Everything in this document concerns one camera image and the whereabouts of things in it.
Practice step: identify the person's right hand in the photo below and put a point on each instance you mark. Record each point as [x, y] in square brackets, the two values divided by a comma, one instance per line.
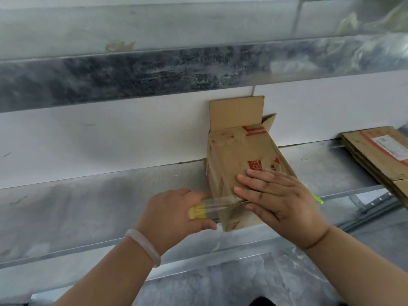
[287, 207]

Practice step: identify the person's left hand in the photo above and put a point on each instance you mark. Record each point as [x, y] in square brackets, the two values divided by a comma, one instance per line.
[165, 219]

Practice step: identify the yellow tape roll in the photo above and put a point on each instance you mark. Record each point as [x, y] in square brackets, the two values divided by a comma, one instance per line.
[196, 214]

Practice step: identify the green utility knife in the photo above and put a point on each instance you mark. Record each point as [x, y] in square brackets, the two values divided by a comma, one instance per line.
[317, 199]

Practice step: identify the large red-printed cardboard box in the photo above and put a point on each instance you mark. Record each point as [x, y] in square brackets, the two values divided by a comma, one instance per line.
[236, 149]

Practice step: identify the white-labelled cardboard box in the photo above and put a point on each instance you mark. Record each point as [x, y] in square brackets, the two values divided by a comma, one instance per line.
[360, 146]

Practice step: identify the person's right forearm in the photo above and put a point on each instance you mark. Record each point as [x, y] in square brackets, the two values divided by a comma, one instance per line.
[357, 274]

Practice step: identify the person's left forearm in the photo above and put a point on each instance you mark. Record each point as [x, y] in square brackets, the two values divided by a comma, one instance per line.
[108, 280]

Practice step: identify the person's black trousers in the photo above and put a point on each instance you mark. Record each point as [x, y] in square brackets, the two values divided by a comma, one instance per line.
[261, 302]

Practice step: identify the small crumpled tape scrap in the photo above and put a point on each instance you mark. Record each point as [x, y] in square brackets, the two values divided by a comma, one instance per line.
[119, 46]

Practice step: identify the pile of clear tape scraps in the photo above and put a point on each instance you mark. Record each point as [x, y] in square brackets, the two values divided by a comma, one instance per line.
[366, 44]

